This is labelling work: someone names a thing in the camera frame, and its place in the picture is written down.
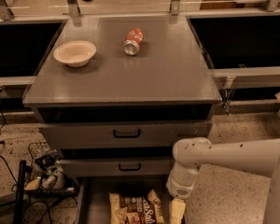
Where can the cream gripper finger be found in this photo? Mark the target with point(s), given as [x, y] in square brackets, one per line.
[177, 209]

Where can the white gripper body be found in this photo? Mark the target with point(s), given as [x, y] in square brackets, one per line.
[179, 189]

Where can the brown chip bag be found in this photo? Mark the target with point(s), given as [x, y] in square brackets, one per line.
[136, 210]

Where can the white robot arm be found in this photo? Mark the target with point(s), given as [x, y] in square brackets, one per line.
[254, 157]

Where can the grey middle drawer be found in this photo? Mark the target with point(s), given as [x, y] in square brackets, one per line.
[110, 167]

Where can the grey open bottom drawer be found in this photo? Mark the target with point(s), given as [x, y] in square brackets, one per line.
[93, 200]

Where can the grey top drawer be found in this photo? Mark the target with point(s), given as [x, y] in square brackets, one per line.
[100, 135]

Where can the grey metal drawer cabinet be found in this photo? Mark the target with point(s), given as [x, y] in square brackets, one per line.
[166, 81]

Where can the red soda can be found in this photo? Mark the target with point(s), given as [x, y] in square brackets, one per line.
[134, 38]

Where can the white paper bowl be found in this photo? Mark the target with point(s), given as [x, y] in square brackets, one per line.
[75, 53]

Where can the black middle drawer handle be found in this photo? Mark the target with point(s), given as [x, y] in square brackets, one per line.
[130, 168]

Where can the black drawer handle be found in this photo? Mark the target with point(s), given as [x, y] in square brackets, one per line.
[118, 134]
[130, 168]

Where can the black top drawer handle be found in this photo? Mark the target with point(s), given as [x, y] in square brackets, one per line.
[118, 134]

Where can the black wire basket with items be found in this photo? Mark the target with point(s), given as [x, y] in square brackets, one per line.
[46, 176]

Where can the black metal stand post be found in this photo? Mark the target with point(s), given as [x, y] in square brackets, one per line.
[19, 193]

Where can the metal railing post centre-left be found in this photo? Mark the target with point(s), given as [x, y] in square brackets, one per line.
[73, 7]

